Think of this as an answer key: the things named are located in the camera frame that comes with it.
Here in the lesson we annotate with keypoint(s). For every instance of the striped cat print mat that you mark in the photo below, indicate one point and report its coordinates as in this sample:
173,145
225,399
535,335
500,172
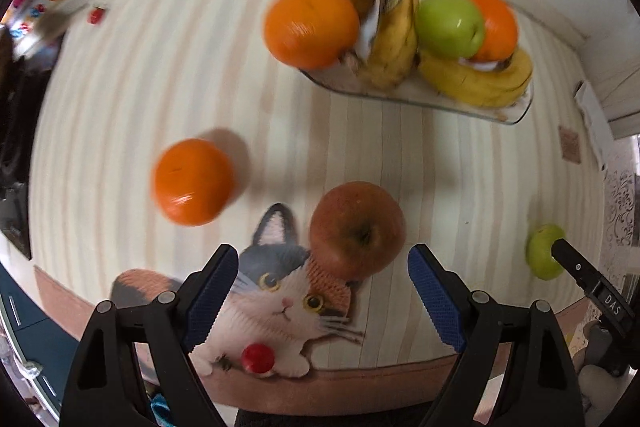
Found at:
125,82

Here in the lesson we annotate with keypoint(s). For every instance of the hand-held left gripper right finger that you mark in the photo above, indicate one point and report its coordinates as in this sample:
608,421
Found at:
435,297

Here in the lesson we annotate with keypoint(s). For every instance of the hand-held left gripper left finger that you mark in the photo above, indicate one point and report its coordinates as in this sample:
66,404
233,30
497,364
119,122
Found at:
212,297

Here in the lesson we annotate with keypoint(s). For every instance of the green apple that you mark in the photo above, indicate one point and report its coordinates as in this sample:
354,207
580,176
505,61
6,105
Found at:
540,252
447,24

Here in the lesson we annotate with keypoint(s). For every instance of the colourful wall sticker sheet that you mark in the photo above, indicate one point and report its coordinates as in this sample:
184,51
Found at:
25,7

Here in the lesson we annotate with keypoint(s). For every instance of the medium orange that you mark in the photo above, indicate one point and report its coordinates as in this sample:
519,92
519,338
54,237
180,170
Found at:
500,27

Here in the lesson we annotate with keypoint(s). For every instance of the small orange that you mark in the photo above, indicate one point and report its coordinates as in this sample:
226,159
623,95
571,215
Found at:
192,182

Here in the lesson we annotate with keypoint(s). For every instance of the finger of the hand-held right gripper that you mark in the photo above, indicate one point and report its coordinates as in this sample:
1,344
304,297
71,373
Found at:
585,274

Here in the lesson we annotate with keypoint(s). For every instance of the brown square coaster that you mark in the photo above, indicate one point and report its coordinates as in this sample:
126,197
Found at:
570,144

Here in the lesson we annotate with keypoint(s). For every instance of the small red tomato sticker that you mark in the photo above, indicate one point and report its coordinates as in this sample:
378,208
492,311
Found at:
96,15

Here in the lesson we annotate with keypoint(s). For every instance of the oval floral ceramic plate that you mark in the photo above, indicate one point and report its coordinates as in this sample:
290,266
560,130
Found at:
425,99

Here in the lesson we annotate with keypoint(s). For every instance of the spotted yellow banana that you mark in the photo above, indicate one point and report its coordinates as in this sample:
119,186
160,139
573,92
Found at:
395,37

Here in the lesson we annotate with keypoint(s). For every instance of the large orange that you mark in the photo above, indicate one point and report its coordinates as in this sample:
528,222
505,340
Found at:
310,27

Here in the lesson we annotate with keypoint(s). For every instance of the blue-grey base cabinet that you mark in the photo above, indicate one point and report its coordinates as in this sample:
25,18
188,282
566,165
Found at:
25,307

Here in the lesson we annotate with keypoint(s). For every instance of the frosted pattern glass sliding door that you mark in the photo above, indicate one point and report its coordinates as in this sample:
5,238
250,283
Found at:
622,207

